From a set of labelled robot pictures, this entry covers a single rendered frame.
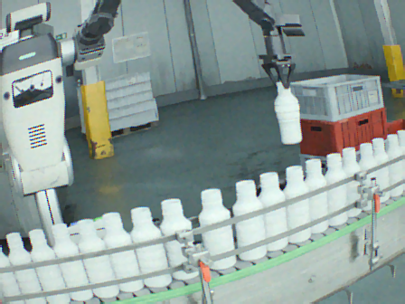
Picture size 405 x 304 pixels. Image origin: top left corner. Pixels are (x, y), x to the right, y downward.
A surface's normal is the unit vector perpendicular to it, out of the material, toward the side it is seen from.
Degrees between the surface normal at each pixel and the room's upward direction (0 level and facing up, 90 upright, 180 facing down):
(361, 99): 90
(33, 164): 90
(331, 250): 90
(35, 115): 90
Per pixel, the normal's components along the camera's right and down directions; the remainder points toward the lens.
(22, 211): 0.12, 0.16
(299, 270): 0.42, 0.11
